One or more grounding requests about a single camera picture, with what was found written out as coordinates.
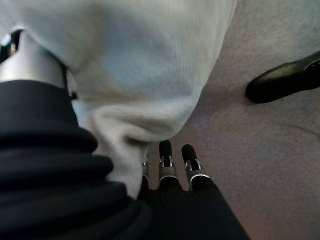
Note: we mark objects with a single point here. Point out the left robot hand black glove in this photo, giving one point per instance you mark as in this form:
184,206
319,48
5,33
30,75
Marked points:
62,187

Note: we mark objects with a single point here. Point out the white fringed cushion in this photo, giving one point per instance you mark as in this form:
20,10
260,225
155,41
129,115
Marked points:
137,62

